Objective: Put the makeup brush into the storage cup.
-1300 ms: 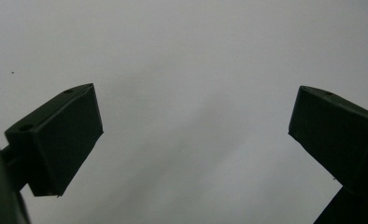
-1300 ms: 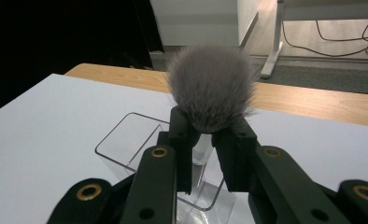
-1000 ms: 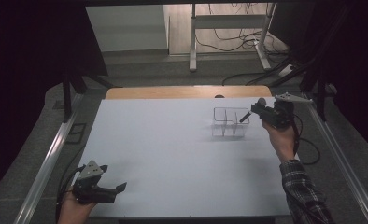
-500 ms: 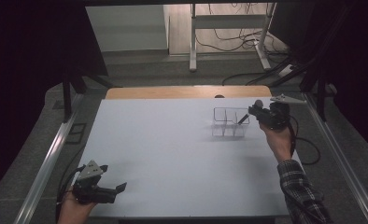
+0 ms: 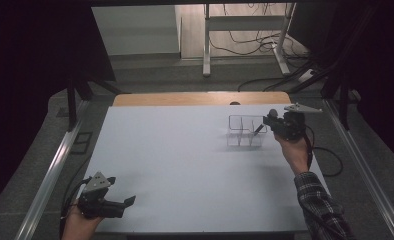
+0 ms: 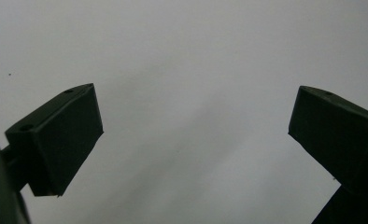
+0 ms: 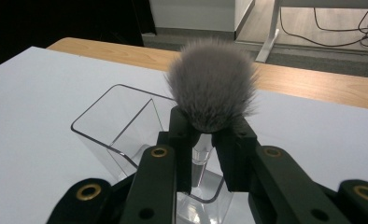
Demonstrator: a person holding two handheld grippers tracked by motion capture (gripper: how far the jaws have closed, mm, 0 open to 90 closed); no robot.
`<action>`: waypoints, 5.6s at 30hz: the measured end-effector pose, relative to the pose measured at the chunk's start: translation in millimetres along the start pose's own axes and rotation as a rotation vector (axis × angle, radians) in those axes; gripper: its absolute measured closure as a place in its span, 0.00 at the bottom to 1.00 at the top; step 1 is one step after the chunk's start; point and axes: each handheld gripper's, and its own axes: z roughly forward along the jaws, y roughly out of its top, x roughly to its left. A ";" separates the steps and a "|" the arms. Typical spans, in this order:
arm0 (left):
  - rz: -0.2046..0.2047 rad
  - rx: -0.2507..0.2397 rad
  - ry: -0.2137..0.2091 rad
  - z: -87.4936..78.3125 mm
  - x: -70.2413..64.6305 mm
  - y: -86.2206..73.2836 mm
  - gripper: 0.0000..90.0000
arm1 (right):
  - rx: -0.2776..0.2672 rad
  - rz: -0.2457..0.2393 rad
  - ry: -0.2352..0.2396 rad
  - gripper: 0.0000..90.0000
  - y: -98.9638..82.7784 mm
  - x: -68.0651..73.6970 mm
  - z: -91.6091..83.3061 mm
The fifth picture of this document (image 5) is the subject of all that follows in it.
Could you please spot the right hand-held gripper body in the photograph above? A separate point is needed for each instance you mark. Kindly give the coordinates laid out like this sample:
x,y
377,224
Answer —
x,y
290,123

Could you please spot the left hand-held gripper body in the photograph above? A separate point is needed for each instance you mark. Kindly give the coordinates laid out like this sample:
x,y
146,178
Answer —
x,y
96,203

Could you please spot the black makeup brush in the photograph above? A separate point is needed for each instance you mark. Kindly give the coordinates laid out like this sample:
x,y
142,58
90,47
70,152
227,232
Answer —
x,y
259,129

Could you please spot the clear acrylic organizer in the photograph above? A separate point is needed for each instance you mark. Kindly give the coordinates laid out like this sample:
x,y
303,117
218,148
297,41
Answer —
x,y
245,130

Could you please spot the person's left hand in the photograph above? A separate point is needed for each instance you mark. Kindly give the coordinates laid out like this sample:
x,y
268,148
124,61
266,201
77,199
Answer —
x,y
80,226

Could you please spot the person's right hand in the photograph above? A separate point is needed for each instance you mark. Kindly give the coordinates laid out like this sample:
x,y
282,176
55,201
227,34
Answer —
x,y
295,151

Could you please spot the white power strip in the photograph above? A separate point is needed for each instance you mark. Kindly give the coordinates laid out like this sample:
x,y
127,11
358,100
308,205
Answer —
x,y
306,75

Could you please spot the white table mat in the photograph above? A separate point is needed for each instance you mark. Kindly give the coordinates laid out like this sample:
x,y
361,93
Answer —
x,y
185,173

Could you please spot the black metal stand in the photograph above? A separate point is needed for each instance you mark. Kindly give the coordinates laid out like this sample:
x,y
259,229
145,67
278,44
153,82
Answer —
x,y
75,100
345,83

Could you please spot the wooden table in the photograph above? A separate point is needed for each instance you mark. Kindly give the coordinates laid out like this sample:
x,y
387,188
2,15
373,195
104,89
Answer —
x,y
198,99

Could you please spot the black curtain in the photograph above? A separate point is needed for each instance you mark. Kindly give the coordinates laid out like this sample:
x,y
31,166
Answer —
x,y
391,66
35,66

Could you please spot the white cabinet panel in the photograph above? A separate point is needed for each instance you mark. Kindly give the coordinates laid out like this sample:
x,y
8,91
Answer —
x,y
135,30

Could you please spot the aluminium rail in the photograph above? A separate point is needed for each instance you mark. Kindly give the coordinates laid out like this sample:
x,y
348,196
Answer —
x,y
365,166
51,166

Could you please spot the white desk frame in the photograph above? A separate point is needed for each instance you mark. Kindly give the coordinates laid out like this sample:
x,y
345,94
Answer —
x,y
245,23

